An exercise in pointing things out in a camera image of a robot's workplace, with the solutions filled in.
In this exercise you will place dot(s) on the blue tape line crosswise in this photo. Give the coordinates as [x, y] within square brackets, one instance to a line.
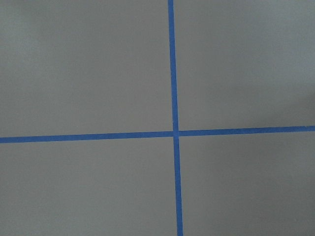
[155, 134]

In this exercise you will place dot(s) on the blue tape line lengthwise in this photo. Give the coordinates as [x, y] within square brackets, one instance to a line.
[175, 119]

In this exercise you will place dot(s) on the brown paper table cover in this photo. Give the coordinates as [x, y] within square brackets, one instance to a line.
[103, 66]

